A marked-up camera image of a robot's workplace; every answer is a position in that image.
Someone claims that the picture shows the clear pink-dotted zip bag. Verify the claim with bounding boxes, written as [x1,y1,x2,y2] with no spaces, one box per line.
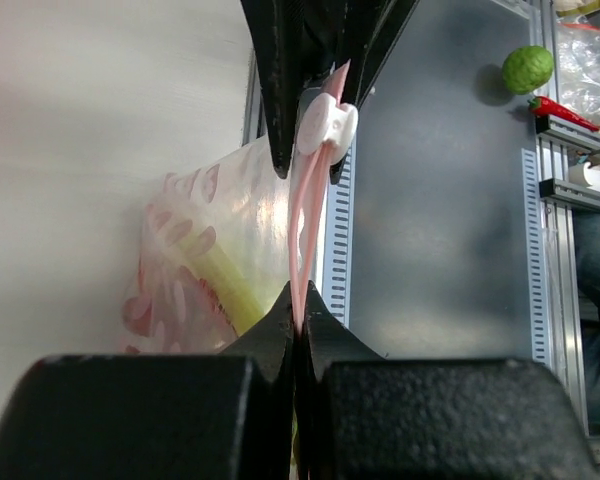
[119,59,359,356]

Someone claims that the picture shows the green white celery stalk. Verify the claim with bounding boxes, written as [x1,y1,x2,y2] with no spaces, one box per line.
[184,244,274,336]

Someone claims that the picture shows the red toy with green top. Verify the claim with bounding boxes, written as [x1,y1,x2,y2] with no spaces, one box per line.
[528,96,600,133]

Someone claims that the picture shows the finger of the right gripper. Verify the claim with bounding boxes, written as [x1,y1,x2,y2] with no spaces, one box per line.
[329,0,421,185]
[241,0,336,179]

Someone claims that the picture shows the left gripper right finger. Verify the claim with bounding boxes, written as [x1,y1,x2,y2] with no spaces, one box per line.
[297,290,600,479]

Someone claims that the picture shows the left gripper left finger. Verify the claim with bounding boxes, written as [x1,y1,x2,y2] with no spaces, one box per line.
[0,289,294,479]

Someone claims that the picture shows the clear crumpled plastic bag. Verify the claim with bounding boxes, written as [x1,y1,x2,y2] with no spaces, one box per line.
[556,17,600,124]

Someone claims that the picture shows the green round toy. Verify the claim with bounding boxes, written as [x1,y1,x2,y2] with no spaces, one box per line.
[502,45,554,95]

